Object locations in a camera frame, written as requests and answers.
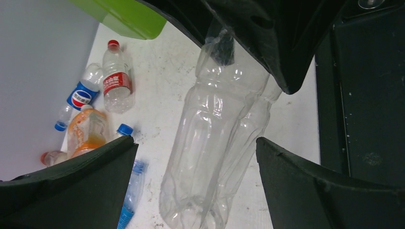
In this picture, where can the red label clear bottle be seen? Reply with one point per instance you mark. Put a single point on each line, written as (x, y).
(117, 82)

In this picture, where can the orange bottle white cap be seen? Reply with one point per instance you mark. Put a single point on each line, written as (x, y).
(87, 131)

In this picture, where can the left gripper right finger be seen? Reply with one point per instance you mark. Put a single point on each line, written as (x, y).
(301, 194)

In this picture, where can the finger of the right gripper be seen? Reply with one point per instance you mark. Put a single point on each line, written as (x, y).
(282, 35)

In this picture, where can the crushed blue label bottle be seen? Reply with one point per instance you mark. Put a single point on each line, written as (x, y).
(133, 193)

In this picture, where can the far pepsi bottle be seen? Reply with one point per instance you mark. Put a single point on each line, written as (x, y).
(84, 93)

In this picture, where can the central pepsi bottle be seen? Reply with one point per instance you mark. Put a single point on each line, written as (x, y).
(122, 130)

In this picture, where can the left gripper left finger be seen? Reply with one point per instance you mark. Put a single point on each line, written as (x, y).
(85, 192)

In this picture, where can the green plastic bin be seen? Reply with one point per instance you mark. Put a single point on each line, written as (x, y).
(128, 18)

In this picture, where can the clear crushed bottle white cap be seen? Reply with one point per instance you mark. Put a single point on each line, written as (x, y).
(225, 111)

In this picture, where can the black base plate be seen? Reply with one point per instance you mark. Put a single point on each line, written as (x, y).
(360, 78)

